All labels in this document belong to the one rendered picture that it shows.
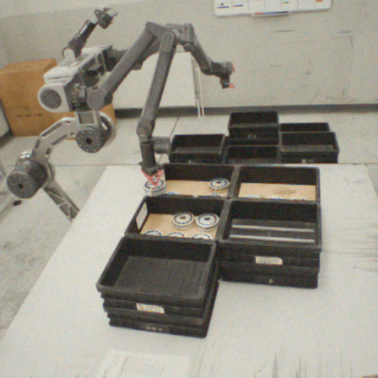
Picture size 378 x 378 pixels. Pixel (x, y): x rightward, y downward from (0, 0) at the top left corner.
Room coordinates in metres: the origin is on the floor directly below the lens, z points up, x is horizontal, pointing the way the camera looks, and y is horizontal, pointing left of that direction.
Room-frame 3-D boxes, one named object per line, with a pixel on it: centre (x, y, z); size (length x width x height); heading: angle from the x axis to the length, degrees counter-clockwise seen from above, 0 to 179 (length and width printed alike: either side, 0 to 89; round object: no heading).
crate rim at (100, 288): (1.20, 0.15, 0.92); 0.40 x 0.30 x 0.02; 73
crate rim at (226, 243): (1.37, -0.32, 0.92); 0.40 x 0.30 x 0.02; 73
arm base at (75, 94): (1.70, 0.40, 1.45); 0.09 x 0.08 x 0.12; 166
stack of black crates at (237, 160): (2.73, -0.49, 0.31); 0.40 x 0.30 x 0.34; 76
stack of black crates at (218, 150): (2.81, -0.10, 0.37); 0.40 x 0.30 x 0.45; 76
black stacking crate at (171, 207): (1.49, 0.06, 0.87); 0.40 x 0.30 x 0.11; 73
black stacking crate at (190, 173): (1.77, -0.03, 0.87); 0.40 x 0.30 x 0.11; 73
